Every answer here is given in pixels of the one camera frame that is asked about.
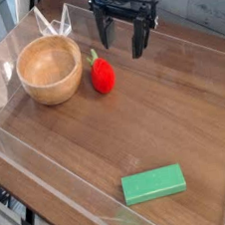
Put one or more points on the red plush strawberry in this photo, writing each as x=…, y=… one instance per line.
x=103, y=75

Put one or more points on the clear acrylic corner bracket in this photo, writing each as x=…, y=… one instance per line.
x=54, y=27

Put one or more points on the green rectangular block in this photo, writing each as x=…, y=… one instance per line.
x=153, y=184

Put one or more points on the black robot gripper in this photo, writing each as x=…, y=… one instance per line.
x=126, y=9

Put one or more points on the wooden bowl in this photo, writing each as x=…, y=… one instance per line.
x=50, y=69

